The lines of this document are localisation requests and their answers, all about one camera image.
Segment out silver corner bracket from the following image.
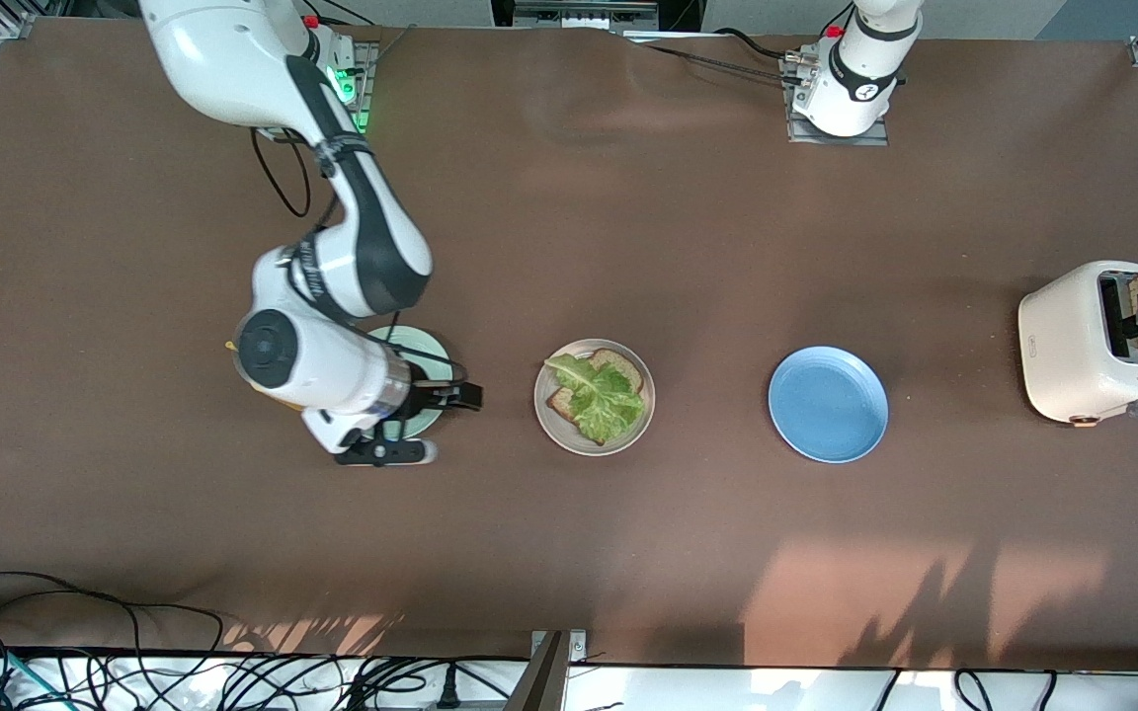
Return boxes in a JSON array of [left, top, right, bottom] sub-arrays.
[[529, 629, 588, 661]]

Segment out beige plate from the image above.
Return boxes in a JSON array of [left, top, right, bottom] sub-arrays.
[[532, 339, 656, 457]]

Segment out grey aluminium profile post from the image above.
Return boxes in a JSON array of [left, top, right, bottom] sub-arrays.
[[505, 632, 567, 711]]

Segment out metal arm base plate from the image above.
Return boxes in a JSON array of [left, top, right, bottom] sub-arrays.
[[784, 54, 891, 147], [327, 39, 379, 136]]

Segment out green lettuce leaf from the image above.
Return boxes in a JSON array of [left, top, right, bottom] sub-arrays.
[[542, 354, 645, 445]]

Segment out grey power strip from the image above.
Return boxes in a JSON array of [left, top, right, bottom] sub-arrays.
[[490, 0, 664, 33]]

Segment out blue plate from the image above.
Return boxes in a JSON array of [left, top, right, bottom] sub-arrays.
[[768, 346, 890, 464]]

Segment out mint green plate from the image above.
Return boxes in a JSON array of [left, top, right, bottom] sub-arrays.
[[362, 325, 454, 442]]

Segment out cream white toaster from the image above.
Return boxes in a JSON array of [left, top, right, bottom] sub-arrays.
[[1017, 260, 1138, 428]]

